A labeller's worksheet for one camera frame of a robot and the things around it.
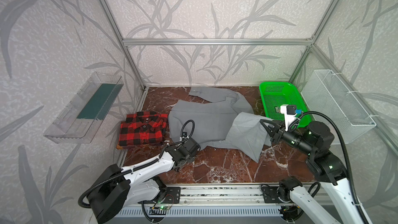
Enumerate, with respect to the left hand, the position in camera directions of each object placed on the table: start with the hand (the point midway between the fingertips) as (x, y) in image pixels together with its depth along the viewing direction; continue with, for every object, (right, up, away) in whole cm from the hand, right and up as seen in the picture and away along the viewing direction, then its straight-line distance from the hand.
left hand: (188, 148), depth 86 cm
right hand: (+33, +21, -24) cm, 46 cm away
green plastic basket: (+62, +32, +29) cm, 75 cm away
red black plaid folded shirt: (-27, +11, +2) cm, 29 cm away
